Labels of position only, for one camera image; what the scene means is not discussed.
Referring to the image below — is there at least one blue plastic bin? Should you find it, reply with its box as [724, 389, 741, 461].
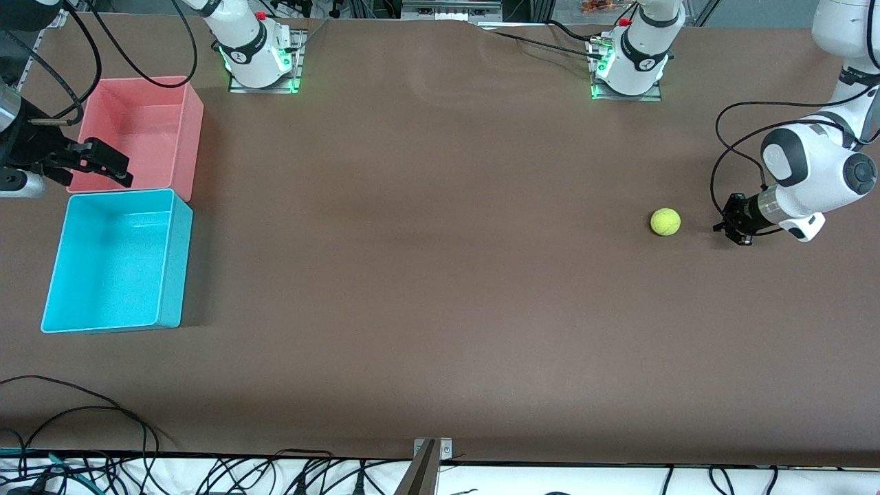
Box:
[41, 188, 195, 334]

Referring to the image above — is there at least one yellow-green tennis ball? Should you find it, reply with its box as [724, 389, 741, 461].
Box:
[650, 208, 682, 237]

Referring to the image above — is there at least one thin black looping cable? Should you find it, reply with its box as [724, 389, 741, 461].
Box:
[0, 375, 176, 458]

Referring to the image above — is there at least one black base power cable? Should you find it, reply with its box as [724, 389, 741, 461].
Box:
[481, 27, 609, 61]

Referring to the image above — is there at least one teal cable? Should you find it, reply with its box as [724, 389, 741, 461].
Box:
[0, 448, 94, 482]

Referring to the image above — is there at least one small metal bracket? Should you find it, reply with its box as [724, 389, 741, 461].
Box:
[413, 438, 453, 463]

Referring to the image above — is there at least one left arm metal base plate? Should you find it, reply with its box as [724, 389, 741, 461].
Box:
[590, 38, 663, 102]

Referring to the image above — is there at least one long black right arm cable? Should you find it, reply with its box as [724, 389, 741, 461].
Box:
[82, 0, 199, 89]

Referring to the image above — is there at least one white cable shelf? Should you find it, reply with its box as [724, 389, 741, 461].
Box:
[0, 454, 880, 495]

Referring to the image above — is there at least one short black right arm cable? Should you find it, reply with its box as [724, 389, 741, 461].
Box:
[0, 0, 104, 126]

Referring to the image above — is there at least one grey metal device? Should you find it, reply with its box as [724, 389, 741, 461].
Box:
[401, 0, 504, 21]

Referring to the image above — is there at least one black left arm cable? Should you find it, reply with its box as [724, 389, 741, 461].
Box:
[708, 100, 860, 238]

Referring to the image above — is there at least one grey metal bar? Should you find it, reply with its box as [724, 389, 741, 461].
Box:
[394, 440, 441, 495]

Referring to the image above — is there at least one pink plastic bin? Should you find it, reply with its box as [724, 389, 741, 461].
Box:
[66, 76, 205, 203]

